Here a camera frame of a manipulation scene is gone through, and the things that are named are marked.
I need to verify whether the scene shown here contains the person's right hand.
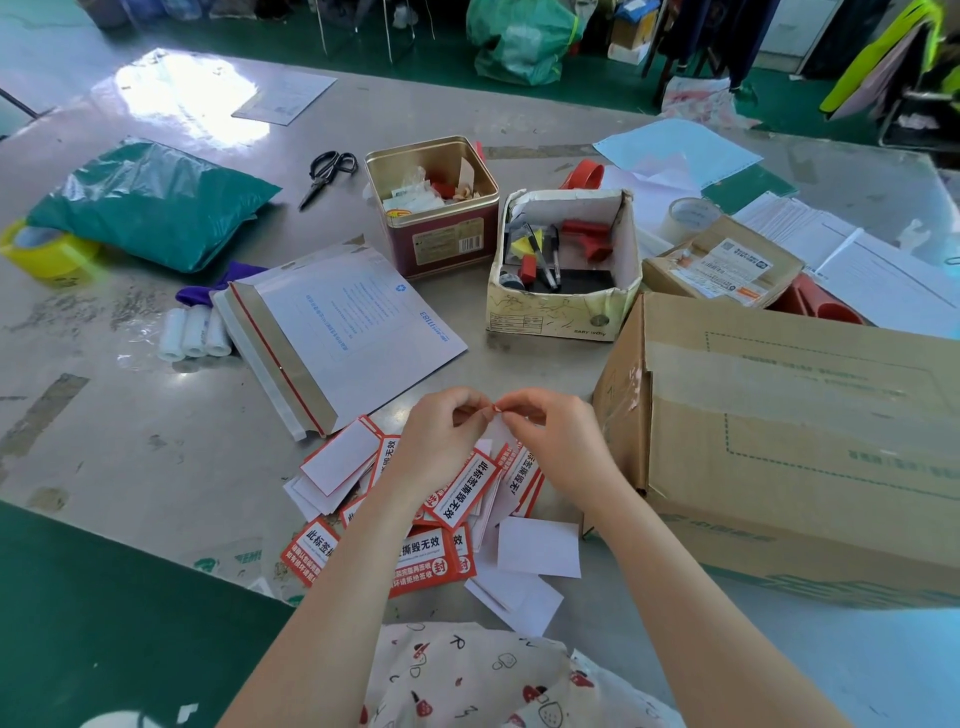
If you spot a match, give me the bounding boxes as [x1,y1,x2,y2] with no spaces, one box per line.
[495,387,627,520]

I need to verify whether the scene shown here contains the large brown cardboard box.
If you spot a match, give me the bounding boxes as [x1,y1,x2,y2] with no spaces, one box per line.
[582,291,960,610]

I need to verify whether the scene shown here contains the red and white label sticker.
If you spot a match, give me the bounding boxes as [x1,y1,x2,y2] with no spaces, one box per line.
[480,402,520,456]

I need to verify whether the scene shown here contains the purple plastic item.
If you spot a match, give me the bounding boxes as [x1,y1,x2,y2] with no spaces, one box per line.
[175,260,268,308]

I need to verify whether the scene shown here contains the small brown labelled parcel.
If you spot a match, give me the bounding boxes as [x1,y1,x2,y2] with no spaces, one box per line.
[642,214,806,309]

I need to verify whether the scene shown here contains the white printed paper sheet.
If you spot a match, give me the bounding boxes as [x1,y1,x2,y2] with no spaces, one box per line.
[231,69,338,127]

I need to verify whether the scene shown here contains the green plastic mailer bag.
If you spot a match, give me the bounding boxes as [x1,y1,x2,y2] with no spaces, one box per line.
[26,137,283,274]

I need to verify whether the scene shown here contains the person's left hand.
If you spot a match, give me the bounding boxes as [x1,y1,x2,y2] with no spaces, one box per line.
[390,386,498,517]

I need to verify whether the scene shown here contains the flat green mailer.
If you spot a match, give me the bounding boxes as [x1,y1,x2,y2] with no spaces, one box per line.
[700,163,801,216]

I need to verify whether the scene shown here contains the clear printed plastic bag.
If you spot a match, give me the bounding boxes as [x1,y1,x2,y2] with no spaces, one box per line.
[190,535,303,605]

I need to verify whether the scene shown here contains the person's right forearm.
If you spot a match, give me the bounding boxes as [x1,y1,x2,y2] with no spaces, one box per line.
[556,480,852,728]

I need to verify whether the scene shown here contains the open white cardboard box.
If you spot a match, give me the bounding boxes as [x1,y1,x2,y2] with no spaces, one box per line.
[486,187,645,344]

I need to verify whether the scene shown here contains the stack of white papers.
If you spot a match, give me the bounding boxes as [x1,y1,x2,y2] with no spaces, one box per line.
[731,191,960,340]

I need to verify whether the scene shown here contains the small cardboard box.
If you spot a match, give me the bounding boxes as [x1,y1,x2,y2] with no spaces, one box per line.
[606,0,663,66]

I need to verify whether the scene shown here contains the red plastic holder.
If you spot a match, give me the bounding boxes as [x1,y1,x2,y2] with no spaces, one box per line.
[768,273,865,326]

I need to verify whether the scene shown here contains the yellow high-visibility vest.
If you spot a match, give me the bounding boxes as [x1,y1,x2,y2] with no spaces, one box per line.
[819,0,948,122]

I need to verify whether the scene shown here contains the pile of red white stickers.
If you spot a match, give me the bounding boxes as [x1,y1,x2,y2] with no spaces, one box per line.
[280,414,583,639]

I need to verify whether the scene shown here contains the white paper envelope mailer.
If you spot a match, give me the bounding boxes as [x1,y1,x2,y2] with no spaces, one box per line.
[209,238,469,443]

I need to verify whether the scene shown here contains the clear tape roll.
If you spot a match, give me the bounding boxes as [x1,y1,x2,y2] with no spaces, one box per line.
[659,196,723,246]

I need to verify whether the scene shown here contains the green plastic sack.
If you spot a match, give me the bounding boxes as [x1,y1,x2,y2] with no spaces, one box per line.
[465,0,583,87]

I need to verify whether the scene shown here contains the red metal tin box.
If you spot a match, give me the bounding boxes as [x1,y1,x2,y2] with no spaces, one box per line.
[364,135,502,282]

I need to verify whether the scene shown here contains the red tape dispenser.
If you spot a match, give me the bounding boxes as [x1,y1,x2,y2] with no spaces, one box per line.
[558,158,606,192]

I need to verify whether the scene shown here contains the white patterned clothing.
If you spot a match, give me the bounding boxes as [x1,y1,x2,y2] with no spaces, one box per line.
[358,620,685,728]

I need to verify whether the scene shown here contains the yellow tape roll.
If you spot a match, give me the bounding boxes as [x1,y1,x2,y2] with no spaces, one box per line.
[0,219,103,289]

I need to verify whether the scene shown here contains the pink patterned plastic bag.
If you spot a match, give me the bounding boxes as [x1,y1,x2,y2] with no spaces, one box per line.
[659,75,762,130]

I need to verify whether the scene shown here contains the black scissors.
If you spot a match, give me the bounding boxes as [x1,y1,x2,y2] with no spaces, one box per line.
[298,150,360,212]

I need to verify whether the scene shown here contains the person's left forearm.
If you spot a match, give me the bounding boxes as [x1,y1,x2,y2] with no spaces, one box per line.
[216,480,456,728]

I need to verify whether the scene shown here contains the light blue paper sheet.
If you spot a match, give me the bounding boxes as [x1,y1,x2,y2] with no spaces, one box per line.
[592,117,765,190]

